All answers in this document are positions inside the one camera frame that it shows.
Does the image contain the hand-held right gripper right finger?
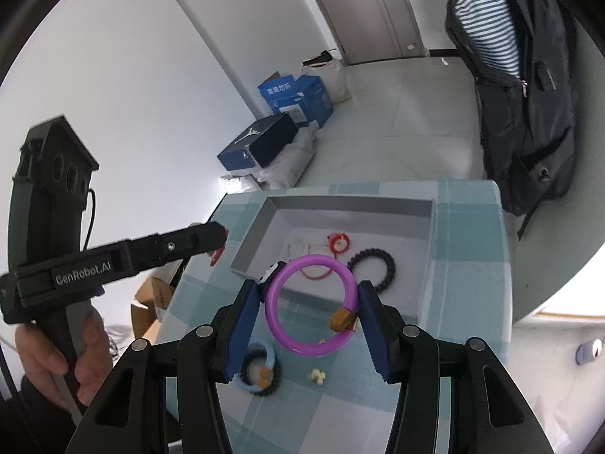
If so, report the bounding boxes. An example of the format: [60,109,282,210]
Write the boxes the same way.
[357,281,556,454]

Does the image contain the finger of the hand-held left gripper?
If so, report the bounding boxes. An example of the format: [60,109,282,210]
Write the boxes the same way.
[125,220,229,275]

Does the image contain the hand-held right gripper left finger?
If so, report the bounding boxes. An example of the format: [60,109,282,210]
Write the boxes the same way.
[64,280,264,454]

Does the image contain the black spiral hair tie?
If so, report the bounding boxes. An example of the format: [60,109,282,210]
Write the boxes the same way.
[346,247,397,291]

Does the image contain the purple ring bracelet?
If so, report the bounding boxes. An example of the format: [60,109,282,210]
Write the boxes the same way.
[258,254,357,356]

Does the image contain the grey cardboard box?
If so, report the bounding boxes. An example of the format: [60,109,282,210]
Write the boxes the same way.
[229,196,434,325]

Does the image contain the person's left hand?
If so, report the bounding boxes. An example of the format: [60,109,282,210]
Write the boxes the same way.
[14,300,114,403]

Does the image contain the brown cardboard box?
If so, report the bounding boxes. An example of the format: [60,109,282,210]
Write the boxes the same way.
[131,274,183,346]

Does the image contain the teal checkered tablecloth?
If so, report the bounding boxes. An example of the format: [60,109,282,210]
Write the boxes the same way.
[154,180,516,454]

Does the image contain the dark blue shoe box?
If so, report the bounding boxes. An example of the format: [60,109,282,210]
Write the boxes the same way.
[217,113,299,171]

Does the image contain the clear plastic wrap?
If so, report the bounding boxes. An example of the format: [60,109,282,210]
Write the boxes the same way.
[255,125,318,189]

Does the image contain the blue cardboard box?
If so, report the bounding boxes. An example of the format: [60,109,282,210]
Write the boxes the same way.
[258,72,334,127]

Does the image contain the small grey round object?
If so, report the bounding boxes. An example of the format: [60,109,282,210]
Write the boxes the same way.
[576,338,603,366]

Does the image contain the white plastic bag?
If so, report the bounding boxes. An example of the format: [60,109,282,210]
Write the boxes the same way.
[300,52,353,104]

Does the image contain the dark backpack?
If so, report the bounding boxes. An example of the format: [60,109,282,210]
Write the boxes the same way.
[444,0,577,242]

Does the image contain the grey door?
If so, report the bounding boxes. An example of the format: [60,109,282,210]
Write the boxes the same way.
[298,0,421,67]

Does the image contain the striped cloth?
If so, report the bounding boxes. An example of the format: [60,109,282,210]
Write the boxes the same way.
[454,0,521,79]

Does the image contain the black cable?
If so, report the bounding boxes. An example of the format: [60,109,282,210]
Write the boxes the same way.
[85,188,98,251]

